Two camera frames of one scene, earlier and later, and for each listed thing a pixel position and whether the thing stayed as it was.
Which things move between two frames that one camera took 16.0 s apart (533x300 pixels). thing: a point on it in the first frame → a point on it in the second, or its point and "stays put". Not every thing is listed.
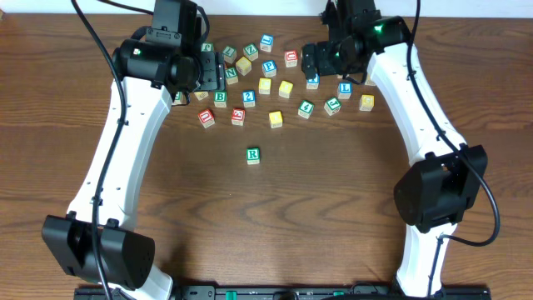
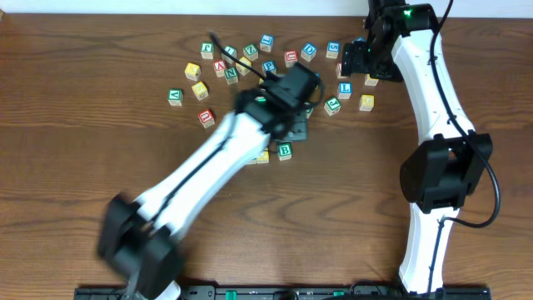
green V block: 178,98 stays put
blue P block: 269,67 stays put
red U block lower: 206,117 stays put
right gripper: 310,61 → 354,61
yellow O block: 369,82 → 264,158
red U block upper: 291,58 stays put
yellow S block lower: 201,95 stays put
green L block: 230,54 stays put
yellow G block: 366,102 stays put
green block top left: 206,47 stays put
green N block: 231,75 stays put
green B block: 220,98 → 285,151
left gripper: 213,70 → 295,131
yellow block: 286,88 → 371,82
